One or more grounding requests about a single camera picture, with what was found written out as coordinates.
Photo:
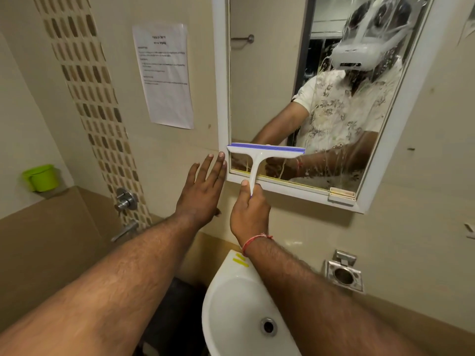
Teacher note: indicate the person's left little finger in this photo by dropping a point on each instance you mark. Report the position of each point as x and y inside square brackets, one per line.
[193, 174]

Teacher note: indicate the green plastic mug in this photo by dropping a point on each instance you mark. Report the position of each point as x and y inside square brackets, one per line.
[41, 178]

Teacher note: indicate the chrome sink drain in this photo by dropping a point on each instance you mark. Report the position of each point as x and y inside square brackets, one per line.
[268, 326]

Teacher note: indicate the white squeegee with blue blade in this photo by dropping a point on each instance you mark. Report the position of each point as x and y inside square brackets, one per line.
[259, 159]

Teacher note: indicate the cream mirror latch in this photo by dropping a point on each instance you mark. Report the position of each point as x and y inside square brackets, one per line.
[341, 196]

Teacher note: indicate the person's right hand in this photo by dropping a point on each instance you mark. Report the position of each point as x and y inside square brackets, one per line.
[250, 218]

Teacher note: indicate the chrome tap spout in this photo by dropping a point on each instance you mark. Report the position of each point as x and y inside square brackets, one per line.
[125, 231]

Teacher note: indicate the person's left middle finger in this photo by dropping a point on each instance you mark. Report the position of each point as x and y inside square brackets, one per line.
[217, 166]

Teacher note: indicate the person's right forearm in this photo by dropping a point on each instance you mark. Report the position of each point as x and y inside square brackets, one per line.
[315, 304]

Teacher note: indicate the chrome tap valve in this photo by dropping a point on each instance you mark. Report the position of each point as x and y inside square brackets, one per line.
[125, 200]

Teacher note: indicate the white ceramic sink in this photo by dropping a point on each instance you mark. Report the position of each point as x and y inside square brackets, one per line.
[230, 311]

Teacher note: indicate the white paper notice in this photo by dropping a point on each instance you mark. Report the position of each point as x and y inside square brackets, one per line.
[165, 75]

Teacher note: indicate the person's left forearm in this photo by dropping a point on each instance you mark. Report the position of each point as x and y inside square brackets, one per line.
[111, 285]

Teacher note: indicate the chrome wall tumbler holder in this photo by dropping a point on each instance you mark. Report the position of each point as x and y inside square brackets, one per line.
[343, 275]

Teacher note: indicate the person's right thumb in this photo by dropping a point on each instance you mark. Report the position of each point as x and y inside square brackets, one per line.
[244, 192]

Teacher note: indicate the person's left thumb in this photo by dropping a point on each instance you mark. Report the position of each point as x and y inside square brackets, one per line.
[217, 212]

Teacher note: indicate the white framed wall mirror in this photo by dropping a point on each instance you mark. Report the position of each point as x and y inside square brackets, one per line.
[267, 88]

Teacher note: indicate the person's left hand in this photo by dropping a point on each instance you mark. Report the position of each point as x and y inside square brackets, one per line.
[198, 198]

